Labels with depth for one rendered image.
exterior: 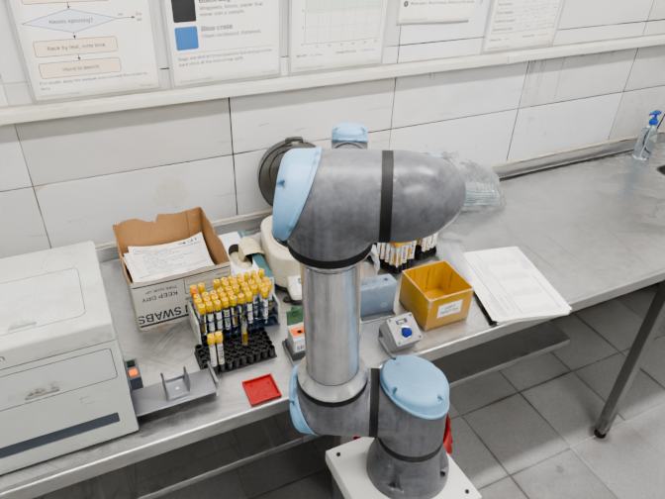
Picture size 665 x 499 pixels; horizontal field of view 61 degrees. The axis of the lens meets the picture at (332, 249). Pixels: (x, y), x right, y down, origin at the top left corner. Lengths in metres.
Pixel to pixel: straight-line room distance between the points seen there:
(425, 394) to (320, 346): 0.20
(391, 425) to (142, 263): 0.87
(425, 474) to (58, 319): 0.68
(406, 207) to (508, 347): 1.77
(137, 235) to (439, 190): 1.10
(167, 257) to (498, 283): 0.90
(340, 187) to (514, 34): 1.43
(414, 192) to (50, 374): 0.72
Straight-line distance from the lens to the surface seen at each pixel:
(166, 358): 1.39
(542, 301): 1.62
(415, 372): 0.98
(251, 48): 1.58
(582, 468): 2.46
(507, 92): 2.11
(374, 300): 1.44
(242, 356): 1.34
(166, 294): 1.42
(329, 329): 0.82
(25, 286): 1.19
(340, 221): 0.67
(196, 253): 1.60
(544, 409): 2.59
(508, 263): 1.73
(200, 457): 1.96
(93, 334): 1.07
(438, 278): 1.56
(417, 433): 0.99
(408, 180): 0.67
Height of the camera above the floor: 1.84
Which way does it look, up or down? 35 degrees down
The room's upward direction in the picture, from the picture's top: 2 degrees clockwise
